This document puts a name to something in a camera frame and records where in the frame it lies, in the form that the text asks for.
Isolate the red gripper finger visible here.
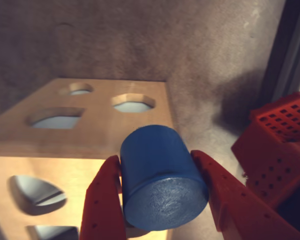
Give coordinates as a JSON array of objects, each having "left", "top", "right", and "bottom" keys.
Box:
[
  {"left": 79, "top": 154, "right": 128, "bottom": 240},
  {"left": 190, "top": 149, "right": 300, "bottom": 240}
]

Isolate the blue cylinder block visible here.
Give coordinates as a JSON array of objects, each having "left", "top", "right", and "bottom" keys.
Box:
[{"left": 119, "top": 124, "right": 210, "bottom": 232}]

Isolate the wooden shape sorter box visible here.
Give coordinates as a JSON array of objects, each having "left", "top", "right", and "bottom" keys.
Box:
[{"left": 0, "top": 77, "right": 176, "bottom": 240}]

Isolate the aluminium profile rail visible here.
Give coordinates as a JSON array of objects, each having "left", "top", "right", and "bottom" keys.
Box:
[{"left": 261, "top": 0, "right": 300, "bottom": 101}]

